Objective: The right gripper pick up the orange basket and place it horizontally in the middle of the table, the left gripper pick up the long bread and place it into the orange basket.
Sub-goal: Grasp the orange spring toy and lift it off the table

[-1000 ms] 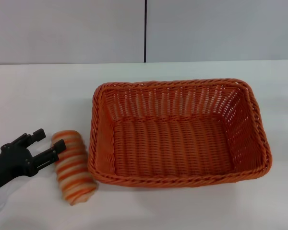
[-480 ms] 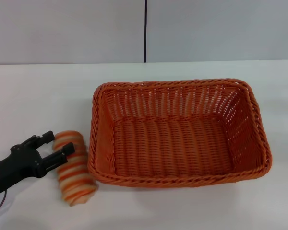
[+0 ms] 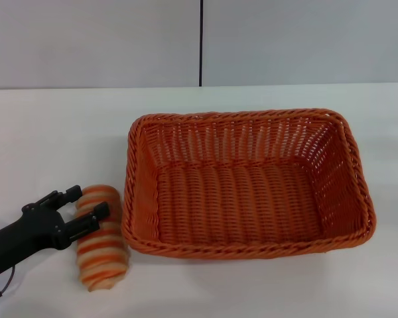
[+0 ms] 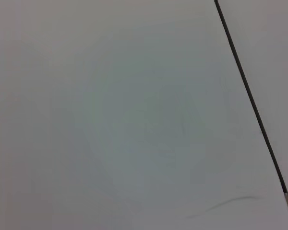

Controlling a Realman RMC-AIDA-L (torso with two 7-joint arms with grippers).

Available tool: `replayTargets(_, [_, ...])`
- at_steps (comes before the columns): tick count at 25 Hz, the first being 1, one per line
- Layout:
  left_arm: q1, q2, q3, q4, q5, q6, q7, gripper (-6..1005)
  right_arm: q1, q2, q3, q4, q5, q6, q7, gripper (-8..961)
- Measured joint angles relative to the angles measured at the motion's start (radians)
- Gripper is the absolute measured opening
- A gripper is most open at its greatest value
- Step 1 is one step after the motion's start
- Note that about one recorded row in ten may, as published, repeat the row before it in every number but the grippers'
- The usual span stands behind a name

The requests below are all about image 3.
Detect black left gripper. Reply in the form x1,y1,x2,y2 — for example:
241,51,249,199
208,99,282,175
0,185,111,278

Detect orange striped bread roll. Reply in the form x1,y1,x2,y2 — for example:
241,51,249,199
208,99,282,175
73,185,131,292

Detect orange woven plastic basket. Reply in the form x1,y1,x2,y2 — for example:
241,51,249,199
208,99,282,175
121,108,376,262

